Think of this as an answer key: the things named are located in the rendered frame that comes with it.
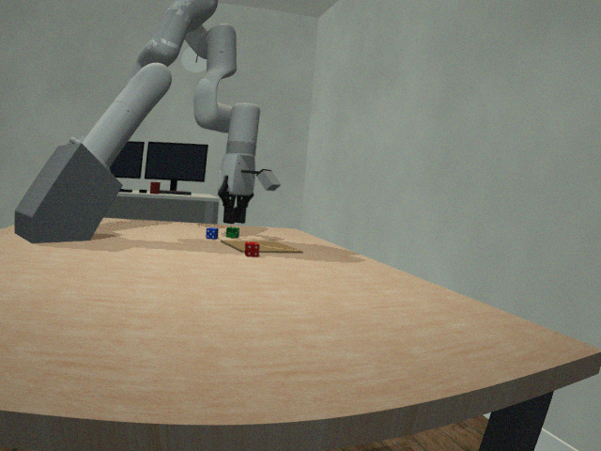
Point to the green die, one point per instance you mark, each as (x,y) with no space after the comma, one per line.
(232,232)

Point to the tan square mat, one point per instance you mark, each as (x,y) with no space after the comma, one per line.
(264,247)

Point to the red die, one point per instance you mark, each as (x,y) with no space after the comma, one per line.
(251,249)

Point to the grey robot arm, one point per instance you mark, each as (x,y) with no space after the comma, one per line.
(218,46)

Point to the blue die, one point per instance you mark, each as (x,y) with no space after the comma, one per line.
(212,233)

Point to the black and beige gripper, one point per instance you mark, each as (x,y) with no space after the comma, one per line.
(240,185)

